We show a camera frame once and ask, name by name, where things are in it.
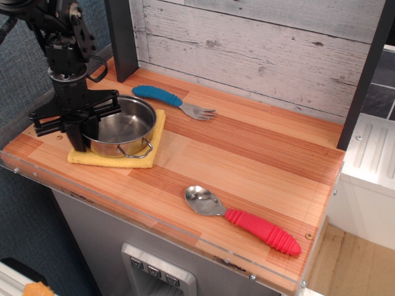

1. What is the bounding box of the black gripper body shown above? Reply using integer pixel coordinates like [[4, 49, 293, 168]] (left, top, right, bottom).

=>
[[28, 75, 120, 136]]

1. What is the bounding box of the dark grey right post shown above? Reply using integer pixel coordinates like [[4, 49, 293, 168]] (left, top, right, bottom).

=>
[[336, 0, 394, 151]]

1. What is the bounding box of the grey toy fridge cabinet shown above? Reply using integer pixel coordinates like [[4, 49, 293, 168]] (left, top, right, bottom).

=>
[[53, 191, 278, 295]]

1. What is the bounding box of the dark grey left post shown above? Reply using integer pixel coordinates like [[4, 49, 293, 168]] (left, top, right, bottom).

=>
[[104, 0, 139, 82]]

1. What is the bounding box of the black cable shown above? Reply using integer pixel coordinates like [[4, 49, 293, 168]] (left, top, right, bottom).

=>
[[85, 55, 109, 83]]

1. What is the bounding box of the small stainless steel pot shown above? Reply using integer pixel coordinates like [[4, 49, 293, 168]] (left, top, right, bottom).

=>
[[83, 96, 157, 158]]

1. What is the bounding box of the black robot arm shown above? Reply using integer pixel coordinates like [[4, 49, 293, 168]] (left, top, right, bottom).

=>
[[1, 1, 120, 152]]

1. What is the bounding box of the silver dispenser button panel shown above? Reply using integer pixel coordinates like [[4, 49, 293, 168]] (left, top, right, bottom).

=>
[[121, 243, 198, 295]]

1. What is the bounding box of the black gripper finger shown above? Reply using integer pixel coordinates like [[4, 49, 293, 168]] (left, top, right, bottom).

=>
[[64, 118, 86, 152], [81, 115, 99, 140]]

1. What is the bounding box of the yellow folded towel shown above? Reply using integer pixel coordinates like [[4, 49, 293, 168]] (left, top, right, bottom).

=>
[[67, 109, 166, 168]]

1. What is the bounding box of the spoon with red handle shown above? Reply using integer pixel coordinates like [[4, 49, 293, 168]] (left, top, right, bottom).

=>
[[185, 185, 302, 256]]

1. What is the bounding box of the clear acrylic edge guard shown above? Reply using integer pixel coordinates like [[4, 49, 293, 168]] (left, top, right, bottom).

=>
[[0, 149, 345, 296]]

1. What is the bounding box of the white toy sink unit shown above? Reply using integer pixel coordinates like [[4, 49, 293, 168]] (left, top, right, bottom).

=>
[[326, 44, 394, 249]]

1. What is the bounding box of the orange object at corner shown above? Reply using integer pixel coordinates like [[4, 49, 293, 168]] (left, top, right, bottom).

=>
[[22, 282, 55, 296]]

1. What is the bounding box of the black and white bottom-left object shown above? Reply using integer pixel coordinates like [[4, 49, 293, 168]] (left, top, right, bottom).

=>
[[1, 258, 48, 295]]

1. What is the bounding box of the dark grey post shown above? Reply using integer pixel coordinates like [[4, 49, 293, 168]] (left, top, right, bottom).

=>
[[104, 0, 139, 82], [336, 0, 394, 151]]

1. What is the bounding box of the fork with blue handle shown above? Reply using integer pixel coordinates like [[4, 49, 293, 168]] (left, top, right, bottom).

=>
[[132, 85, 215, 121]]

